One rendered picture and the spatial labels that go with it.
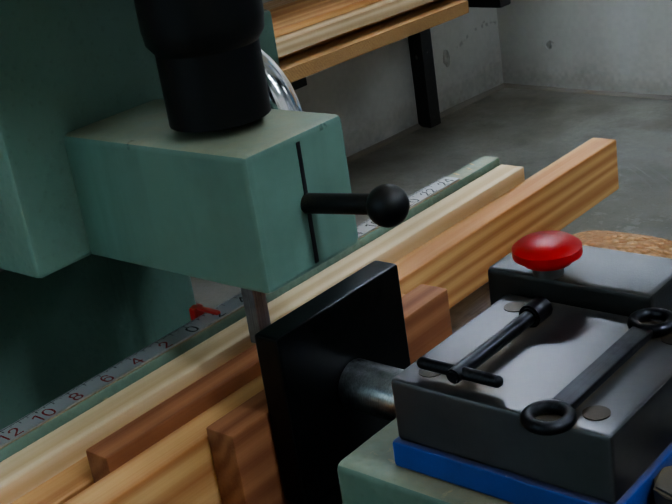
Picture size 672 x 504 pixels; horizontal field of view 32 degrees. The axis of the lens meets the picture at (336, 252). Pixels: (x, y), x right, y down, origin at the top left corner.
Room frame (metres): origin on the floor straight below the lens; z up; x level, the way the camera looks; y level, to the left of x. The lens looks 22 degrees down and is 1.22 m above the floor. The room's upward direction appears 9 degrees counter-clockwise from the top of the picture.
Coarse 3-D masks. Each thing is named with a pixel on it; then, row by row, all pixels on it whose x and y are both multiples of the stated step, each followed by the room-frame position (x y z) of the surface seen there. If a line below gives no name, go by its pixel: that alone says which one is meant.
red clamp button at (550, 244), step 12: (528, 240) 0.46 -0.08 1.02; (540, 240) 0.46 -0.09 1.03; (552, 240) 0.45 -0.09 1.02; (564, 240) 0.45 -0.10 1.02; (576, 240) 0.45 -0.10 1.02; (516, 252) 0.45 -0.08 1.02; (528, 252) 0.45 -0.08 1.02; (540, 252) 0.45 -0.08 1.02; (552, 252) 0.44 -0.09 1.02; (564, 252) 0.44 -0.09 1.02; (576, 252) 0.45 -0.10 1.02; (528, 264) 0.45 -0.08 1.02; (540, 264) 0.44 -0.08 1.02; (552, 264) 0.44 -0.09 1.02; (564, 264) 0.44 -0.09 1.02
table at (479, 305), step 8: (480, 288) 0.69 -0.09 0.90; (488, 288) 0.69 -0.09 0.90; (472, 296) 0.68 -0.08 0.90; (480, 296) 0.68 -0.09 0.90; (488, 296) 0.67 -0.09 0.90; (456, 304) 0.67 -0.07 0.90; (464, 304) 0.67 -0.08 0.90; (472, 304) 0.67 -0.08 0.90; (480, 304) 0.66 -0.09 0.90; (488, 304) 0.66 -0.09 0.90; (456, 312) 0.66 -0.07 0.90; (464, 312) 0.66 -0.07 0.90; (472, 312) 0.65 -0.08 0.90; (480, 312) 0.65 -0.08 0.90; (456, 320) 0.65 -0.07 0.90; (464, 320) 0.65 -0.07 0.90; (456, 328) 0.64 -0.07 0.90; (336, 488) 0.48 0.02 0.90; (328, 496) 0.48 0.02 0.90; (336, 496) 0.48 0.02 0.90
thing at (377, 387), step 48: (336, 288) 0.51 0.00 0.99; (384, 288) 0.52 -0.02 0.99; (288, 336) 0.47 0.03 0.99; (336, 336) 0.49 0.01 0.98; (384, 336) 0.51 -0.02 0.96; (288, 384) 0.46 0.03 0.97; (336, 384) 0.49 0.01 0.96; (384, 384) 0.47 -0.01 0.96; (288, 432) 0.46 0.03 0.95; (336, 432) 0.48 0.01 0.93; (288, 480) 0.47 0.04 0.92; (336, 480) 0.48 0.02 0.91
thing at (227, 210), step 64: (128, 128) 0.59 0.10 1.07; (256, 128) 0.55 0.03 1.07; (320, 128) 0.54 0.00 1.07; (128, 192) 0.56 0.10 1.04; (192, 192) 0.53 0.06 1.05; (256, 192) 0.50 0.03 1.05; (320, 192) 0.53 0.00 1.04; (128, 256) 0.57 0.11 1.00; (192, 256) 0.54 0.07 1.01; (256, 256) 0.50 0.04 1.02; (320, 256) 0.53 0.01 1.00
